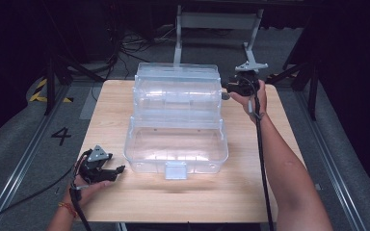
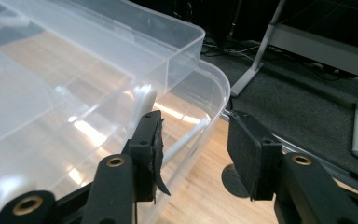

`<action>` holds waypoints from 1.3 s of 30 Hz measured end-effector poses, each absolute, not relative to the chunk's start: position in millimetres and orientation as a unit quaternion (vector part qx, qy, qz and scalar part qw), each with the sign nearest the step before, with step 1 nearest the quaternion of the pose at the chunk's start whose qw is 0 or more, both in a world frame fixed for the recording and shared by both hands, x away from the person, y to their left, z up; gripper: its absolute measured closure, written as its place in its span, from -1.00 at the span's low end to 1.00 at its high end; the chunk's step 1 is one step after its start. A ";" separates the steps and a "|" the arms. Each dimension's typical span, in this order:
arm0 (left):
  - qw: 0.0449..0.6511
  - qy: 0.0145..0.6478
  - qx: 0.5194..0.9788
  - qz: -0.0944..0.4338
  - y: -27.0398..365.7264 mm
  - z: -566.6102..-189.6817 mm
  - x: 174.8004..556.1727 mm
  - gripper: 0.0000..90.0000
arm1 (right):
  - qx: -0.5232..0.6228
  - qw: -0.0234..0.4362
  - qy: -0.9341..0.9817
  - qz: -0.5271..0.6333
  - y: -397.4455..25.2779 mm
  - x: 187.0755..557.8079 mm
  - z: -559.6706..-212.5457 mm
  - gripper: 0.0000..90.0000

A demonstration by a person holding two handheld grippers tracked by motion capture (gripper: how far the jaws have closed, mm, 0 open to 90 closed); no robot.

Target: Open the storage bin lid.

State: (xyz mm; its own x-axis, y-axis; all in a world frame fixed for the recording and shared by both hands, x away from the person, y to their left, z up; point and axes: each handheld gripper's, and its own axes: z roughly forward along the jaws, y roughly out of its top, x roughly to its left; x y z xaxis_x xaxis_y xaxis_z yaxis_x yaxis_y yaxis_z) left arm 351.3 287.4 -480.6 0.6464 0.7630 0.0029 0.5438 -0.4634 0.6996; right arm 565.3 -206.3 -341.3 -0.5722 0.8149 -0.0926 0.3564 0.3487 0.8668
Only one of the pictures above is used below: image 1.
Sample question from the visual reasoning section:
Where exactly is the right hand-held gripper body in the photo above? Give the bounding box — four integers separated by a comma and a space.
227, 61, 269, 97

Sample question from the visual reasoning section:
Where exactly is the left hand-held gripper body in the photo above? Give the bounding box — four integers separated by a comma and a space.
78, 144, 114, 185

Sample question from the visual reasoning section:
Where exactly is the clear plastic storage box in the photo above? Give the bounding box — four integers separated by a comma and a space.
122, 62, 230, 181

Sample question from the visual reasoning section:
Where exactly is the person's right hand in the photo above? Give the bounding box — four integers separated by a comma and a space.
229, 79, 269, 125

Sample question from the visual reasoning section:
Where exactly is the person's left hand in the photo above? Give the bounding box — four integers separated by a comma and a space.
63, 161, 114, 207

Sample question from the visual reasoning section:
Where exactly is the black tripod stand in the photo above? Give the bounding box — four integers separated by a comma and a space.
266, 59, 321, 122
42, 52, 106, 116

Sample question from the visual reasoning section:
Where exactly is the yellow black floor tape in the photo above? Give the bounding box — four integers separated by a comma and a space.
28, 78, 75, 104

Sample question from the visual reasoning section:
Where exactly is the thick black left gripper cable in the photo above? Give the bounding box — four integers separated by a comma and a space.
68, 148, 94, 231

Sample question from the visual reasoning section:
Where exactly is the red orange bracelet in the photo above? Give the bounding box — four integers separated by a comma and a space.
57, 200, 79, 219

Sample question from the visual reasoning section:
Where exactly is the grey metal desk frame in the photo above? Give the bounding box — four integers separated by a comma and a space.
172, 4, 265, 75

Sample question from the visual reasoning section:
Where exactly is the thin black floor cable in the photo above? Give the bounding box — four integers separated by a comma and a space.
0, 162, 78, 229

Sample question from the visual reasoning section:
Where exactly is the metal floor rail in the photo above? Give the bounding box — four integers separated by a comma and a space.
293, 90, 369, 231
0, 84, 73, 231

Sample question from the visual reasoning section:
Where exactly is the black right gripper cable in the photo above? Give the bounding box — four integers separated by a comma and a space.
239, 75, 276, 231

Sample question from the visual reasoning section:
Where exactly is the tangle of black floor cables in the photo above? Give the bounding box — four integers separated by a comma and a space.
104, 18, 185, 83

